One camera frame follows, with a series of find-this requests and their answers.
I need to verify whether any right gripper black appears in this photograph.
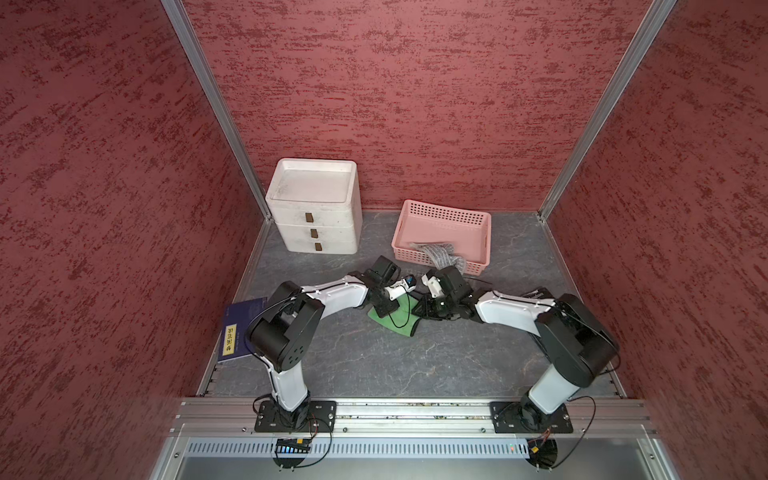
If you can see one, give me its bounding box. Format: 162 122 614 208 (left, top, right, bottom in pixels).
411 293 459 320

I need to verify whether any green dishcloth black trim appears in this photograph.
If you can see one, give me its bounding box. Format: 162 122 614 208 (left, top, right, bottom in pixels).
368 294 421 337

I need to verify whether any grey striped dishcloth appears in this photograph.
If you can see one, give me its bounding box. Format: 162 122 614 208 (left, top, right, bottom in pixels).
410 243 467 273

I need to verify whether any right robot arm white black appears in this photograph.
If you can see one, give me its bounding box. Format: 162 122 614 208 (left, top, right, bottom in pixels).
412 289 620 432

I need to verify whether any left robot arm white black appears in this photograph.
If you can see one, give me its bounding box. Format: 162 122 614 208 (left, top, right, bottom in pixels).
244 256 401 414

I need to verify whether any pink plastic basket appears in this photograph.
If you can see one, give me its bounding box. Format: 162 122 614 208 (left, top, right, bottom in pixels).
391 200 492 276

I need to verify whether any white three-drawer storage box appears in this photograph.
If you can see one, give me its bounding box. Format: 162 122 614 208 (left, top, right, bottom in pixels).
266 158 363 255

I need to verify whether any dark blue book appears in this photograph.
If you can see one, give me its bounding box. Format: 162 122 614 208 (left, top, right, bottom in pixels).
217 297 267 363

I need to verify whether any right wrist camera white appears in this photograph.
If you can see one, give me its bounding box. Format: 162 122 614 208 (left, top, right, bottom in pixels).
421 274 445 299

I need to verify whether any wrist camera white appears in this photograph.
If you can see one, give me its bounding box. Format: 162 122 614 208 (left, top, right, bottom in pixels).
421 274 445 299
385 275 417 301

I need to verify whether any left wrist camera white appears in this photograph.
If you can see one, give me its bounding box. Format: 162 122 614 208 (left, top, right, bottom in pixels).
385 275 417 301

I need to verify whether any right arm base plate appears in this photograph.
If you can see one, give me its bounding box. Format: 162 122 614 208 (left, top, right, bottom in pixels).
489 401 574 435

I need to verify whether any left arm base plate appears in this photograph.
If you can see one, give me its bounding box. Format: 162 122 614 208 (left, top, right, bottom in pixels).
253 400 338 434

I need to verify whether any aluminium front rail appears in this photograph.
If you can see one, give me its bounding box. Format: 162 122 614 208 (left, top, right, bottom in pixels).
169 397 659 440

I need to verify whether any left corner aluminium post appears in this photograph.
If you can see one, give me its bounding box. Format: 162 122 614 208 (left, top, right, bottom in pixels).
161 0 273 222

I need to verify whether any corner aluminium post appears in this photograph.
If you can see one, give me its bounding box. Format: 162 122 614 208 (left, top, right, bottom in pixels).
161 0 273 222
538 0 677 224

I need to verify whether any right corner aluminium post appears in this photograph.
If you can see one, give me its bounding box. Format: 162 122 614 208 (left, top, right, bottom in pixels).
538 0 677 224

